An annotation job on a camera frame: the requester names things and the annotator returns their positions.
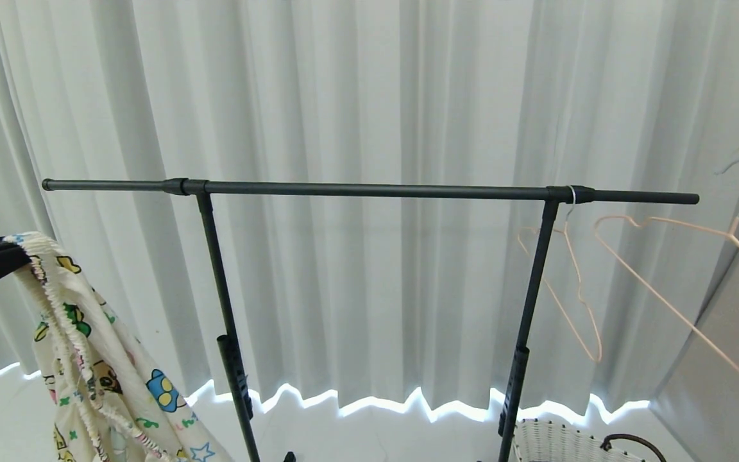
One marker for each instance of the cream printed garment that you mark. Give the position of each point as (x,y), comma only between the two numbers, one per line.
(87,385)

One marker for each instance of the pink clothes hanger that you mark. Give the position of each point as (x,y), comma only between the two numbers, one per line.
(684,226)
(579,289)

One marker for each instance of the black clothes rack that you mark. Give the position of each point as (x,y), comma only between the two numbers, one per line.
(376,190)

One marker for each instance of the white laundry basket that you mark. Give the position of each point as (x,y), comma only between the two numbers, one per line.
(555,446)

